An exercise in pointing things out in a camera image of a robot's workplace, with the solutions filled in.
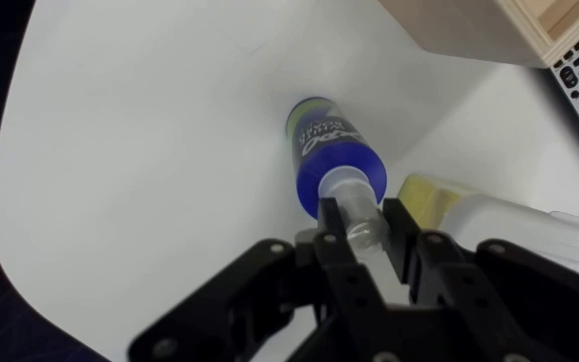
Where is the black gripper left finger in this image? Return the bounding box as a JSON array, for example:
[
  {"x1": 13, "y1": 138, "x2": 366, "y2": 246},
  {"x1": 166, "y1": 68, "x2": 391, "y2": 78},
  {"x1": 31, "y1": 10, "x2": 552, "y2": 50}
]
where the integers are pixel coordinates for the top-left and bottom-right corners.
[{"x1": 126, "y1": 198, "x2": 398, "y2": 362}]

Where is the blue bottle with clear cap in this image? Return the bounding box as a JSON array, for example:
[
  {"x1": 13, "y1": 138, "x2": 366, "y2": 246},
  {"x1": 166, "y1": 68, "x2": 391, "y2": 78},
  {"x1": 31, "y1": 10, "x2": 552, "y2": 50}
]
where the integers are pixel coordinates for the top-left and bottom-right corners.
[{"x1": 283, "y1": 95, "x2": 414, "y2": 310}]

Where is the wooden shape sorter cube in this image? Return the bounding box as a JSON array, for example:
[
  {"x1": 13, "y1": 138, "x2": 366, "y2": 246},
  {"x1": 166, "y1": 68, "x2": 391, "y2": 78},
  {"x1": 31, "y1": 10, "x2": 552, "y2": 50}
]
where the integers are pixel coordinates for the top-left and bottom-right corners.
[{"x1": 377, "y1": 0, "x2": 579, "y2": 71}]

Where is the yellow sponge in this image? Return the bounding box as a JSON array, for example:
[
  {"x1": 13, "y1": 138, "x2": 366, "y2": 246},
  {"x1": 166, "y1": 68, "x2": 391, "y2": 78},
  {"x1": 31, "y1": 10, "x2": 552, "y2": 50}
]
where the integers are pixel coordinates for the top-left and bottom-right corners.
[{"x1": 396, "y1": 174, "x2": 470, "y2": 224}]

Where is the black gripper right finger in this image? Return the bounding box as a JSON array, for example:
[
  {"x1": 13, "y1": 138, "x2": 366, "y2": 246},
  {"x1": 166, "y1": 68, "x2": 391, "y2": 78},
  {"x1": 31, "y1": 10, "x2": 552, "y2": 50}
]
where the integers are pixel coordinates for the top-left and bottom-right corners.
[{"x1": 380, "y1": 196, "x2": 579, "y2": 362}]

